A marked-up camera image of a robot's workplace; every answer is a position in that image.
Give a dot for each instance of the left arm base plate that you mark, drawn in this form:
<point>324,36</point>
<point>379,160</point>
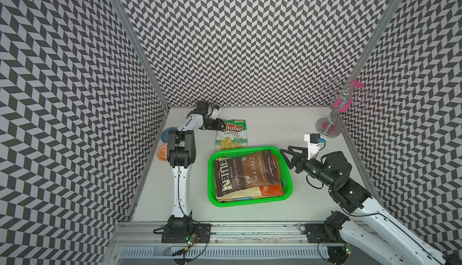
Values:
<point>180,236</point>

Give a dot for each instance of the orange white chips bag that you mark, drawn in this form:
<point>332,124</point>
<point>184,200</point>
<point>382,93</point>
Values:
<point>274,191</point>

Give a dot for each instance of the aluminium front rail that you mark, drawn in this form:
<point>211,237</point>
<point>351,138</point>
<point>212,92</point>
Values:
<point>222,234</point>

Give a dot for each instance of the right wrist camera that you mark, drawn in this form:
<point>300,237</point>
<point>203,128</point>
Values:
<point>315,143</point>

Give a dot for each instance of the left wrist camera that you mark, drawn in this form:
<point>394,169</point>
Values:
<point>215,110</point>

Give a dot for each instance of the green plastic basket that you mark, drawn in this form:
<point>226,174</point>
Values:
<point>258,171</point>

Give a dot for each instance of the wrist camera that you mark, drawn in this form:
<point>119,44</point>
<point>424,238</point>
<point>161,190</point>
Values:
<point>315,143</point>
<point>215,110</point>

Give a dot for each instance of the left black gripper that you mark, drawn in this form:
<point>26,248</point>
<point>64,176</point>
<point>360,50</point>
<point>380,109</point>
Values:
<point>218,126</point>

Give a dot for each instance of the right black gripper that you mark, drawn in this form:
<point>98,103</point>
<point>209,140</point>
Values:
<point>302,158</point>

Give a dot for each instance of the brown kettle chips bag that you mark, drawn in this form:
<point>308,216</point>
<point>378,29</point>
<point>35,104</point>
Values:
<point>247,174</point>

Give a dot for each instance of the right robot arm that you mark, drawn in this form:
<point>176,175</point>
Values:
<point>362,221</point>

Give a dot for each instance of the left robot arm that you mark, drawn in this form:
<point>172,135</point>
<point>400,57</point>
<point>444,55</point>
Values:
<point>181,155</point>

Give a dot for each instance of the yellow blue chips bag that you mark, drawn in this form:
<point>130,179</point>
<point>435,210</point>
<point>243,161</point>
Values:
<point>247,198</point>

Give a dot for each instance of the silver pink mug tree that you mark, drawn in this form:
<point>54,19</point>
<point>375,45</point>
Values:
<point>329,127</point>

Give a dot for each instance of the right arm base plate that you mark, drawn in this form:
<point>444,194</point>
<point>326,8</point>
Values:
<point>322,233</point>

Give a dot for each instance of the green white Chuba bag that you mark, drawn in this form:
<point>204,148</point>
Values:
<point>234,136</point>

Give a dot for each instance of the blue bowl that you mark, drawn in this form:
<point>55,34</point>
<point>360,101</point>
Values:
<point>164,134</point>

